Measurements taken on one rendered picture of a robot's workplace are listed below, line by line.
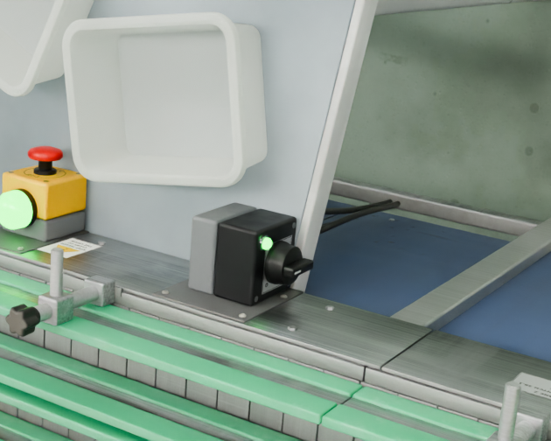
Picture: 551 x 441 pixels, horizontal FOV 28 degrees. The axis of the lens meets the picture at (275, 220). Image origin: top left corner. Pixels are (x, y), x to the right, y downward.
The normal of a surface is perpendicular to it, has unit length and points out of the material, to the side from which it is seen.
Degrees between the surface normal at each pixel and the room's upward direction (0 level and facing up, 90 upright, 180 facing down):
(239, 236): 0
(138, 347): 90
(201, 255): 0
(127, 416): 90
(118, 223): 0
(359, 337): 90
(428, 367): 90
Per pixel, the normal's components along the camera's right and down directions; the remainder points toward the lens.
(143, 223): -0.52, 0.19
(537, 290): 0.08, -0.96
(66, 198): 0.85, 0.21
